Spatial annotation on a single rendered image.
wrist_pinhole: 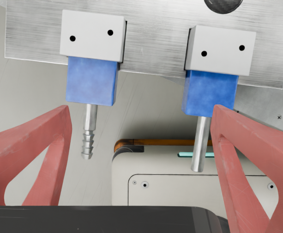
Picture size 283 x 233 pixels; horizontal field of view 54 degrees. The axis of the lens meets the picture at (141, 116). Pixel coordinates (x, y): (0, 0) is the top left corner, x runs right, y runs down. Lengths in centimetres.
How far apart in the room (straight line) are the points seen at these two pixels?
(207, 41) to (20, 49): 17
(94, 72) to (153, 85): 88
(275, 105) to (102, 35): 21
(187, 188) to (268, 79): 68
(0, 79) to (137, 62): 102
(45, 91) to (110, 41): 96
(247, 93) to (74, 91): 19
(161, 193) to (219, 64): 72
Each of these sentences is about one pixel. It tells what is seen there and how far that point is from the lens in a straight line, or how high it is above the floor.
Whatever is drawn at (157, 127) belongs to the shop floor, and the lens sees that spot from 114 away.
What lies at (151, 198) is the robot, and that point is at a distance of 93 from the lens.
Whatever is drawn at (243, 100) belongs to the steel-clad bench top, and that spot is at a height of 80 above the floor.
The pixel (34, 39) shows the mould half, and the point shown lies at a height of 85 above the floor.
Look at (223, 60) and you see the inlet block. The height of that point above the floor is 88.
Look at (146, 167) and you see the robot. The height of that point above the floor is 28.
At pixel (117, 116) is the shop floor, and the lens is 114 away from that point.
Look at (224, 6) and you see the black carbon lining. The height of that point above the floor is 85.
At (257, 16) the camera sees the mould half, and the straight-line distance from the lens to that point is 29.
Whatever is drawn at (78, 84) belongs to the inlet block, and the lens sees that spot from 25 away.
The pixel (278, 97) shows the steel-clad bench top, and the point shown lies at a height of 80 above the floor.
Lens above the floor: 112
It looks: 81 degrees down
